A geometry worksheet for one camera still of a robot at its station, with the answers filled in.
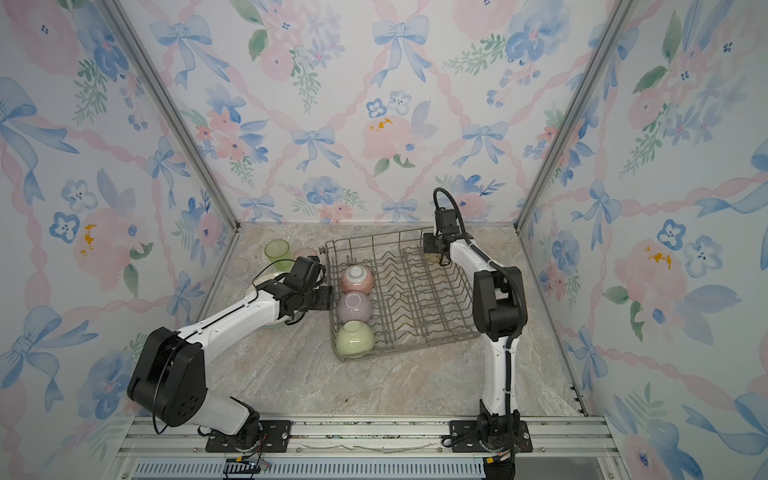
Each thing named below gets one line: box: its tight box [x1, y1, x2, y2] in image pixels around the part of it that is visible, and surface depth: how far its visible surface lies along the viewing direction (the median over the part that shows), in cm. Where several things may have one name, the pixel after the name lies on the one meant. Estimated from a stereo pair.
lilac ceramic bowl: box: [336, 291, 373, 323], surface depth 93 cm
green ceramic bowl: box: [335, 320, 375, 358], surface depth 85 cm
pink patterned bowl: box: [340, 264, 375, 294], surface depth 100 cm
